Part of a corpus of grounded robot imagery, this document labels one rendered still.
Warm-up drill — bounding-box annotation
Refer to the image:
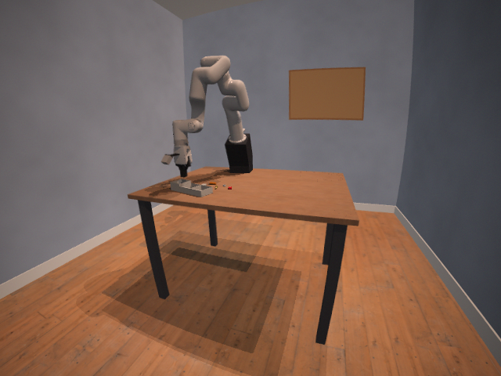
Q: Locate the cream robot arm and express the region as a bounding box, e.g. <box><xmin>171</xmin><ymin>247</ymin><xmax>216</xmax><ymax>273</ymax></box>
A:
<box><xmin>172</xmin><ymin>56</ymin><xmax>249</xmax><ymax>146</ymax></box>

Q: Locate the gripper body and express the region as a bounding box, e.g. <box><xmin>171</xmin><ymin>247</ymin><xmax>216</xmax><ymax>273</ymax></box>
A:
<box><xmin>174</xmin><ymin>145</ymin><xmax>192</xmax><ymax>165</ymax></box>

